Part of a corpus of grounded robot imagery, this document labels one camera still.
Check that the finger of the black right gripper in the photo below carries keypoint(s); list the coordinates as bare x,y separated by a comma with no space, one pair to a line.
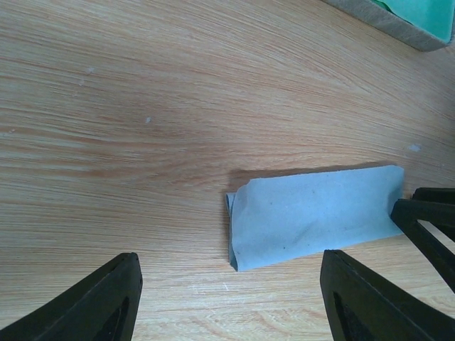
438,195
408,215

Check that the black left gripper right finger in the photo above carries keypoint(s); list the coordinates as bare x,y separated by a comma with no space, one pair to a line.
362,305

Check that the light blue cleaning cloth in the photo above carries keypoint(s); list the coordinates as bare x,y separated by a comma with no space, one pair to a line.
282,218

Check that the grey felt glasses case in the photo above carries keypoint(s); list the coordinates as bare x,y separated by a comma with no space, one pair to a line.
424,25

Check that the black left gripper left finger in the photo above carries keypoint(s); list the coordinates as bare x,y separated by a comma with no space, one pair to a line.
102,306

